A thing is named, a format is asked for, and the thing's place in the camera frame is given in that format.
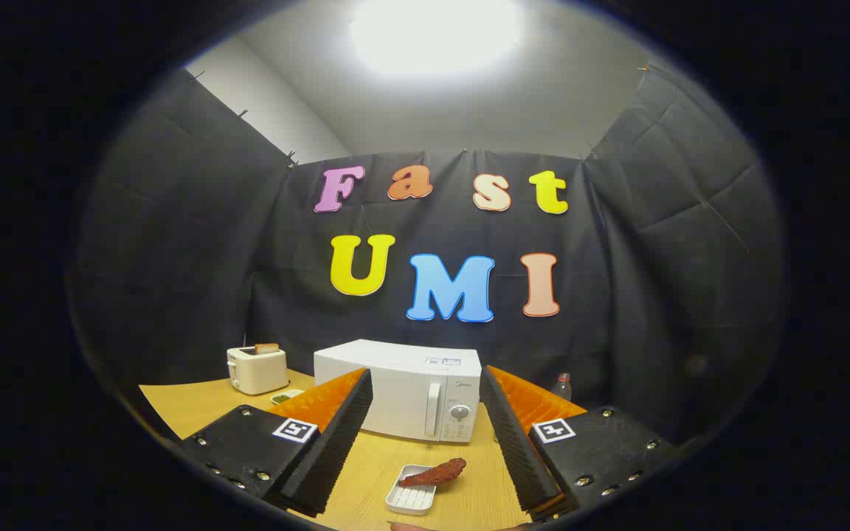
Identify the cream bread toaster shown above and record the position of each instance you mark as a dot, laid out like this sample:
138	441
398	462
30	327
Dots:
259	372

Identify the white divided bean dish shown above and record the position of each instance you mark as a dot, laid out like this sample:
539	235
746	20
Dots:
285	398

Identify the white toaster oven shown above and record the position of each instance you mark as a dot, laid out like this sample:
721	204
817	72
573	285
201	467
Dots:
403	376

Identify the brown bread slice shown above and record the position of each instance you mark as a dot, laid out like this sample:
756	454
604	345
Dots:
266	348

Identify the white rectangular tray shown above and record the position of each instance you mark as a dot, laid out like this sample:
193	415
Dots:
406	501

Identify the reddish brown meat strip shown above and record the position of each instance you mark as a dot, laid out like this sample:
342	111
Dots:
436	473

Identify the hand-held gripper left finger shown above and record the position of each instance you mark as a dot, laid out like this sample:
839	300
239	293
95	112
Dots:
336	450

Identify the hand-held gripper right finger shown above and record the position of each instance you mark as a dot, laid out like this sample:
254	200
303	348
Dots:
521	457

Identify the clear plastic water bottle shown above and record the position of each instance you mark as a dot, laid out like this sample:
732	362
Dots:
562	387

